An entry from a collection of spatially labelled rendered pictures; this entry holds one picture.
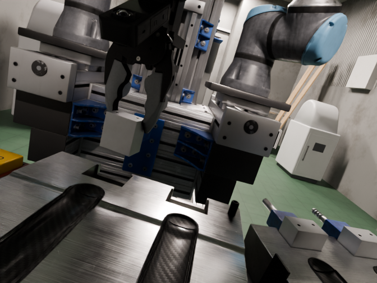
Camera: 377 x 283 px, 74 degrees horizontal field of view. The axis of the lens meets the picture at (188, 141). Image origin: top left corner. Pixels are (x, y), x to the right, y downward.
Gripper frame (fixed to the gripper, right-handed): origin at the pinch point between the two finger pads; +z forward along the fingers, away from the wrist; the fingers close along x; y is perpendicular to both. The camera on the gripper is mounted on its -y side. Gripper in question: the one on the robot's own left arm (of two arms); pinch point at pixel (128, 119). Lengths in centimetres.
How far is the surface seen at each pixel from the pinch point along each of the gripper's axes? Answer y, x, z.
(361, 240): 4.1, -37.7, 6.9
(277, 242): -0.9, -26.0, 9.5
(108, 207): -12.9, -6.2, 6.2
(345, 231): 6.5, -36.6, 7.4
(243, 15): 634, 68, -181
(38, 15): 207, 228, -26
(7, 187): -16.1, 3.2, 6.3
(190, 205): -3.6, -13.3, 7.6
